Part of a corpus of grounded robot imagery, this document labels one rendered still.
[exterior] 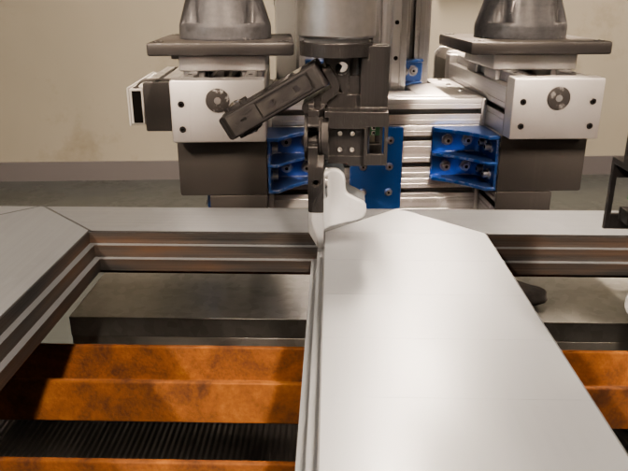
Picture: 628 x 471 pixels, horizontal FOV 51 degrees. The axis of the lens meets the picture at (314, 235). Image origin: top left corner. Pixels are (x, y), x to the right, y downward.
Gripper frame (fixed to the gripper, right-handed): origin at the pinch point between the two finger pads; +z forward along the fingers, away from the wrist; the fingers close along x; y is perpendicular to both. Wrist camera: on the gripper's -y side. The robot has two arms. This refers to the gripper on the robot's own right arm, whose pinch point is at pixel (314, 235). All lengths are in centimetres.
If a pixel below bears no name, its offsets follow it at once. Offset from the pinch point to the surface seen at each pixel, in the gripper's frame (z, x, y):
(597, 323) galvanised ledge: 18.5, 16.4, 38.9
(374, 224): 0.7, 5.9, 6.8
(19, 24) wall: -6, 334, -181
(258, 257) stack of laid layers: 3.5, 2.2, -6.3
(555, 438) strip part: 0.7, -33.1, 15.4
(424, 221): 0.7, 7.1, 12.8
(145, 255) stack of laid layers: 3.5, 2.2, -19.1
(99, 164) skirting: 77, 335, -143
